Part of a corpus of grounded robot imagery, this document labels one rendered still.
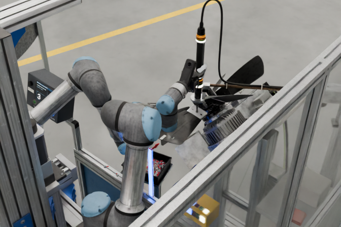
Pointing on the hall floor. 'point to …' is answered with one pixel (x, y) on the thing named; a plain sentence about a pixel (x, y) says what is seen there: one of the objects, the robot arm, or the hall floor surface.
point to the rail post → (81, 179)
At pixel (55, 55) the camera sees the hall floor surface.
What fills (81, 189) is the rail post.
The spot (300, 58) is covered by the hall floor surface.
